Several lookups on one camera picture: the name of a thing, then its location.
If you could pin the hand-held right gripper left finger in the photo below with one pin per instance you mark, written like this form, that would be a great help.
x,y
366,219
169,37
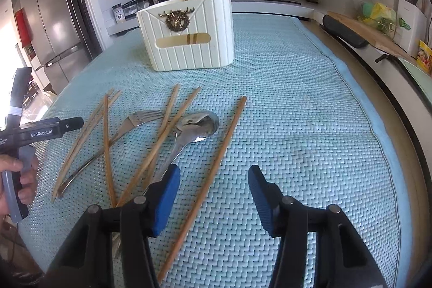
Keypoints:
x,y
167,200

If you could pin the mint green chair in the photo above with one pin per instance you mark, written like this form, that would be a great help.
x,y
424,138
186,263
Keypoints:
x,y
420,78

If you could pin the wooden cutting board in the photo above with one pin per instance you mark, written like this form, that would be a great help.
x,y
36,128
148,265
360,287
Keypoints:
x,y
364,33

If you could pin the silver refrigerator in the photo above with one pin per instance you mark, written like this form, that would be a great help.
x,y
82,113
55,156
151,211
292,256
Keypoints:
x,y
50,21

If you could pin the white box appliance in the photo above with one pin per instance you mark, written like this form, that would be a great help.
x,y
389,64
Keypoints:
x,y
411,24

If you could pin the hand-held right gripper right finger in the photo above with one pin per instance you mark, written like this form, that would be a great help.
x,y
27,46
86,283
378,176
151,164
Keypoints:
x,y
261,197

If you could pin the light blue woven mat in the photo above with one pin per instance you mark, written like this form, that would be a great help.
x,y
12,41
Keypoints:
x,y
297,126

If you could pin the metal spoon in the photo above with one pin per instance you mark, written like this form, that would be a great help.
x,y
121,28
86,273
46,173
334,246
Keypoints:
x,y
199,124

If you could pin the red hanging decoration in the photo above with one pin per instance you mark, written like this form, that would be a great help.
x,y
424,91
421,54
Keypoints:
x,y
23,28

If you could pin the black oblong pad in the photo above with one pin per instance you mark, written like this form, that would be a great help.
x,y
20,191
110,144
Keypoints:
x,y
344,31

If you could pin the yellow snack packet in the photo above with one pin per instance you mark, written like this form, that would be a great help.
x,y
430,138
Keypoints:
x,y
425,57

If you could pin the metal fork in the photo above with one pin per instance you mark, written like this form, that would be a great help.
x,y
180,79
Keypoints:
x,y
143,117

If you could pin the rack of spice jars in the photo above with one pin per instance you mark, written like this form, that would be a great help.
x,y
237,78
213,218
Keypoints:
x,y
125,10

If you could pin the person's left hand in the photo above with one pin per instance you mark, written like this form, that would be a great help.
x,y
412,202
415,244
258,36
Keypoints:
x,y
29,185

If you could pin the yellow plastic bag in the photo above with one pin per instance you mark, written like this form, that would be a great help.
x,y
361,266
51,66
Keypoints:
x,y
383,13

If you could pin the cream ribbed utensil holder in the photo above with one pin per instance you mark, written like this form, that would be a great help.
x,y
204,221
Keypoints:
x,y
202,48

